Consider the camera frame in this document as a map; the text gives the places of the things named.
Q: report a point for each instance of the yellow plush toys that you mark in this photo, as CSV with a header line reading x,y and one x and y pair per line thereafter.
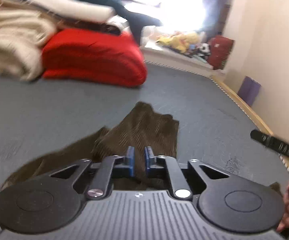
x,y
179,40

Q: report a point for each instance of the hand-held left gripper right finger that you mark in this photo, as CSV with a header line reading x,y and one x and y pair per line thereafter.
x,y
148,161

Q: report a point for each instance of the cream knitted blanket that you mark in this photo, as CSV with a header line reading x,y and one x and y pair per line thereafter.
x,y
12,42

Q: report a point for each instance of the dark navy hanging cloth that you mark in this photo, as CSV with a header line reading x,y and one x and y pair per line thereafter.
x,y
137,17

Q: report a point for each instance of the red folded blanket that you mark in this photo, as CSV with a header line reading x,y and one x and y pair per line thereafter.
x,y
94,57

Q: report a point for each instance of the brown pants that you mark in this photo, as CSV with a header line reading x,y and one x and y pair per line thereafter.
x,y
139,130

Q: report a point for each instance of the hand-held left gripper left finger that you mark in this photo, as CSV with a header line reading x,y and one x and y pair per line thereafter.
x,y
130,161

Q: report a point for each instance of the purple box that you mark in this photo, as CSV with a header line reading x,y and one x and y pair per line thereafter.
x,y
249,90

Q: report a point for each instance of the red suitcase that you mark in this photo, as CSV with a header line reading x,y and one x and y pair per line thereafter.
x,y
219,52

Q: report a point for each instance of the white folded cloth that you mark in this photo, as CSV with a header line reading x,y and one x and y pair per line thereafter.
x,y
69,6

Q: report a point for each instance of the dark patterned folded cloth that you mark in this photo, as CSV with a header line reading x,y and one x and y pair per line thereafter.
x,y
89,25

